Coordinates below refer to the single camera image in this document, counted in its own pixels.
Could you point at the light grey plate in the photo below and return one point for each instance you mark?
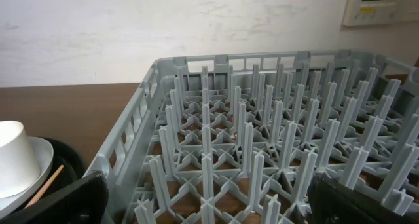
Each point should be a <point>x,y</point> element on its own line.
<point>44,153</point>

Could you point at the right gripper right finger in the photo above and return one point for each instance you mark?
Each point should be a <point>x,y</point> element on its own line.
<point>347,204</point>

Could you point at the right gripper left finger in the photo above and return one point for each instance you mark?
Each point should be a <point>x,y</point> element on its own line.
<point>83,201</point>

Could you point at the cream plastic cup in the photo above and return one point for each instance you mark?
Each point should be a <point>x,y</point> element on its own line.
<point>19,167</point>

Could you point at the round black serving tray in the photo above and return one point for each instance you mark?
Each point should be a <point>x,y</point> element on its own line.
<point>73,162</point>

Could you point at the wooden chopstick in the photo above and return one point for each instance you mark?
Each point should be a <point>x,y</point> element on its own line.
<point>45,187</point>

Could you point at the white wall control panel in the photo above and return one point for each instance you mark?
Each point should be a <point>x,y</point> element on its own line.
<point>377,12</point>

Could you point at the grey dishwasher rack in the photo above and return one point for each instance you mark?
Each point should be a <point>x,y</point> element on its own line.
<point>239,136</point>

